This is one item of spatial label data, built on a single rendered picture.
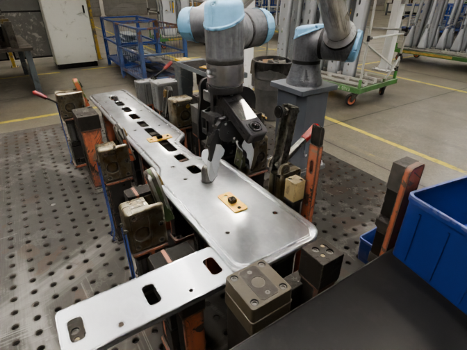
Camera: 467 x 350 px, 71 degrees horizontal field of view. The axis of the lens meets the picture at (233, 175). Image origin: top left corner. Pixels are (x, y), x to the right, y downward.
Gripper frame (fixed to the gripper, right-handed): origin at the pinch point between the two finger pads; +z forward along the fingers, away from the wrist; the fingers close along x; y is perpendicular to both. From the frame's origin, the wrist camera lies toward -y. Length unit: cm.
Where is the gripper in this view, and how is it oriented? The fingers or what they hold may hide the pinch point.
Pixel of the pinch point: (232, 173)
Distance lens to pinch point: 75.3
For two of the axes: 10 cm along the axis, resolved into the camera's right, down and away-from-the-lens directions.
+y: -5.5, -4.1, 7.3
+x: -8.4, 2.8, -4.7
